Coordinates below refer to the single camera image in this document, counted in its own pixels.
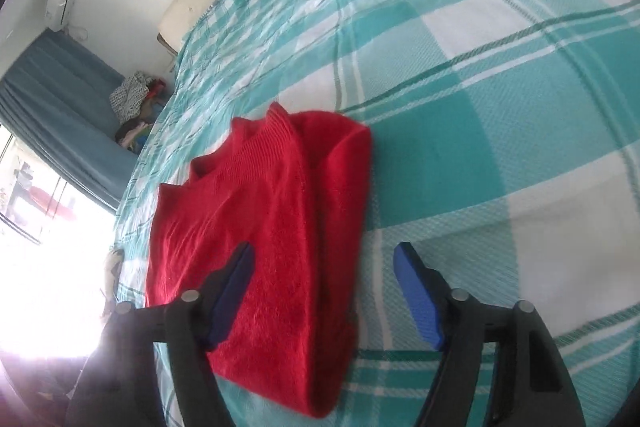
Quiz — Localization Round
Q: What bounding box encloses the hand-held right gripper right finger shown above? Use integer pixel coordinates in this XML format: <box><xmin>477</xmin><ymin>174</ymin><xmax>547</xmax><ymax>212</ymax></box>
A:
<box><xmin>392</xmin><ymin>242</ymin><xmax>587</xmax><ymax>427</ymax></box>

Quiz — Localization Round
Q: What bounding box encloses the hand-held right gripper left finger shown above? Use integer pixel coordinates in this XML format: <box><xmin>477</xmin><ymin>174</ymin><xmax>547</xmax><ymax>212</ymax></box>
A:
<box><xmin>65</xmin><ymin>242</ymin><xmax>256</xmax><ymax>427</ymax></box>

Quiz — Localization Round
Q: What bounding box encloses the red sweater with white rabbit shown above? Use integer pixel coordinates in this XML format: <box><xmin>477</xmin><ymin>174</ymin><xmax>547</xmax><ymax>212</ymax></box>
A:
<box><xmin>145</xmin><ymin>102</ymin><xmax>373</xmax><ymax>420</ymax></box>

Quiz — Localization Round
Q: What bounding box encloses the pile of clothes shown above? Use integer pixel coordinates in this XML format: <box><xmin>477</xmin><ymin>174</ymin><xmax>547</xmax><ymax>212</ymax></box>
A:
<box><xmin>109</xmin><ymin>71</ymin><xmax>168</xmax><ymax>154</ymax></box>

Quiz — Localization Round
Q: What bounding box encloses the teal plaid bed blanket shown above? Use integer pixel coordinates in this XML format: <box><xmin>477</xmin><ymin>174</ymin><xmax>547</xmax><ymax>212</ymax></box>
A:
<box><xmin>111</xmin><ymin>0</ymin><xmax>640</xmax><ymax>427</ymax></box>

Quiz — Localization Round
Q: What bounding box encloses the blue curtain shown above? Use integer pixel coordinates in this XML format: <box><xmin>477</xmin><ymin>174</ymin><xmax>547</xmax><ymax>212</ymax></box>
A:
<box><xmin>0</xmin><ymin>28</ymin><xmax>146</xmax><ymax>212</ymax></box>

